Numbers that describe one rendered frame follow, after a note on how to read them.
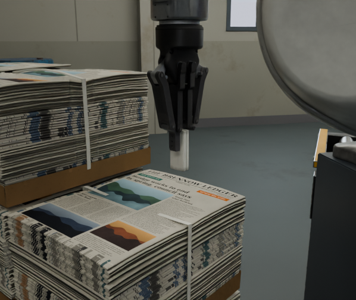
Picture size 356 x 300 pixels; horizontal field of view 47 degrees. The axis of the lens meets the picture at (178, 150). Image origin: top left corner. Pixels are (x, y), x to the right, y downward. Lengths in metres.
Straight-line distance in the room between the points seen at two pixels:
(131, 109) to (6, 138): 0.30
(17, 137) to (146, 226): 0.29
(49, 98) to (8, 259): 0.32
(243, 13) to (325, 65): 5.23
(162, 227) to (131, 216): 0.07
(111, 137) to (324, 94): 0.74
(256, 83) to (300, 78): 5.33
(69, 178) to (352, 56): 0.73
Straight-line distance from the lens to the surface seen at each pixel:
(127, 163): 0.98
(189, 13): 0.62
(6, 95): 0.79
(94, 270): 0.64
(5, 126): 0.80
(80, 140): 0.88
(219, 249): 0.84
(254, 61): 5.52
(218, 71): 5.36
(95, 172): 0.92
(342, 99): 0.22
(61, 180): 0.87
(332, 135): 1.59
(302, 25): 0.22
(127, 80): 0.95
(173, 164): 0.70
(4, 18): 5.18
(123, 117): 0.95
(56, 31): 5.11
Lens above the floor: 1.14
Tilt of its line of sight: 15 degrees down
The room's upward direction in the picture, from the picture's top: straight up
